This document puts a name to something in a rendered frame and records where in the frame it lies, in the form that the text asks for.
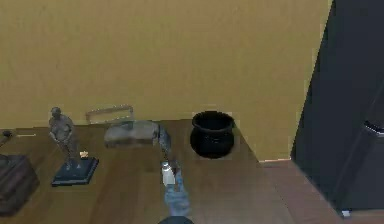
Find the thin pale stick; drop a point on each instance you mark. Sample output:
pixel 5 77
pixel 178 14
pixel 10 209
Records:
pixel 26 135

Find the dark brown box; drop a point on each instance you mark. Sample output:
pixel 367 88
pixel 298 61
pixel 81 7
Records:
pixel 15 183

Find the grey figure statue dark base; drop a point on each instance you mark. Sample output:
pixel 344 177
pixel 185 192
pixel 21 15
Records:
pixel 65 140

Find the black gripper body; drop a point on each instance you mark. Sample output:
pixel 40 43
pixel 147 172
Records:
pixel 176 220

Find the grey clutch bag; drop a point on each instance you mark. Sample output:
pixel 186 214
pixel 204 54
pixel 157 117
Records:
pixel 130 134

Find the small dark object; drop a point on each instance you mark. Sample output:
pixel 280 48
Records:
pixel 5 135

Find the black round pot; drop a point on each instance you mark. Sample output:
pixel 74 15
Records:
pixel 212 135

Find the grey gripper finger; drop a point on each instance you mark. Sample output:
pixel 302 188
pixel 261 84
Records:
pixel 176 196

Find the black tall cabinet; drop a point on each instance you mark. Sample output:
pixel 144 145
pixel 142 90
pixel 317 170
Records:
pixel 346 100

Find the brown wooden table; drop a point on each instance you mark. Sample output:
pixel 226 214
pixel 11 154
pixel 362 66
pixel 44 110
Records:
pixel 126 186

